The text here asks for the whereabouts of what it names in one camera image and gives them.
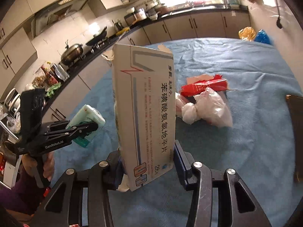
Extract green white tissue pack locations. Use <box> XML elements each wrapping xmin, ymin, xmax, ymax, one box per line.
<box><xmin>66</xmin><ymin>105</ymin><xmax>106</xmax><ymax>148</ymax></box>

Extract white tissue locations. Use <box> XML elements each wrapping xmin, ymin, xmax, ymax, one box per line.
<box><xmin>175</xmin><ymin>92</ymin><xmax>201</xmax><ymax>124</ymax></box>

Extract white plastic bag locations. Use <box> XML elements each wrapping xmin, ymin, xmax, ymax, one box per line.
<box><xmin>194</xmin><ymin>87</ymin><xmax>233</xmax><ymax>128</ymax></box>

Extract red torn packaging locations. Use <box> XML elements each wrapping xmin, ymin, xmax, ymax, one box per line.
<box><xmin>180</xmin><ymin>74</ymin><xmax>232</xmax><ymax>97</ymax></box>

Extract white medicine box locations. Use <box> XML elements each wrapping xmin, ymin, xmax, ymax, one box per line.
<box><xmin>112</xmin><ymin>44</ymin><xmax>176</xmax><ymax>191</ymax></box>

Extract upper kitchen cabinets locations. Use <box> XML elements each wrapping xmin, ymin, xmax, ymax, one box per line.
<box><xmin>0</xmin><ymin>0</ymin><xmax>152</xmax><ymax>76</ymax></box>

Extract kitchen cabinets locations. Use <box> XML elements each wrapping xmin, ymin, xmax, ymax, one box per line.
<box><xmin>0</xmin><ymin>0</ymin><xmax>152</xmax><ymax>76</ymax></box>
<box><xmin>43</xmin><ymin>9</ymin><xmax>251</xmax><ymax>122</ymax></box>

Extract lower kitchen cabinets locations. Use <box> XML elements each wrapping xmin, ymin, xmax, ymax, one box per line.
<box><xmin>43</xmin><ymin>9</ymin><xmax>251</xmax><ymax>122</ymax></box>

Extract left hand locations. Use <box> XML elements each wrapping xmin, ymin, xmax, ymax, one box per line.
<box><xmin>21</xmin><ymin>151</ymin><xmax>55</xmax><ymax>182</ymax></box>

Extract blue table cloth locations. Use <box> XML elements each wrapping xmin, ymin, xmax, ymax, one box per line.
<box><xmin>52</xmin><ymin>38</ymin><xmax>302</xmax><ymax>226</ymax></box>

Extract steel lidded wok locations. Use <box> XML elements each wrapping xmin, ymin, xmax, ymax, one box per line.
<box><xmin>60</xmin><ymin>40</ymin><xmax>84</xmax><ymax>66</ymax></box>

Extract black frying pan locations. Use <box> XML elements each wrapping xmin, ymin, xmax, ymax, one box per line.
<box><xmin>86</xmin><ymin>26</ymin><xmax>107</xmax><ymax>46</ymax></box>

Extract range hood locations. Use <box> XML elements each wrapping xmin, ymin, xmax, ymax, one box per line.
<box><xmin>31</xmin><ymin>0</ymin><xmax>89</xmax><ymax>38</ymax></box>

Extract yellow plastic bag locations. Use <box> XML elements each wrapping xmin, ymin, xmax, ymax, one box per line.
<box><xmin>238</xmin><ymin>27</ymin><xmax>257</xmax><ymax>42</ymax></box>

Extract blue plastic bag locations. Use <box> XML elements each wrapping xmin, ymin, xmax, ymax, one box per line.
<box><xmin>254</xmin><ymin>29</ymin><xmax>273</xmax><ymax>45</ymax></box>

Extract black power cable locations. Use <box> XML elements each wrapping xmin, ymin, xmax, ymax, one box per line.
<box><xmin>271</xmin><ymin>0</ymin><xmax>283</xmax><ymax>29</ymax></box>

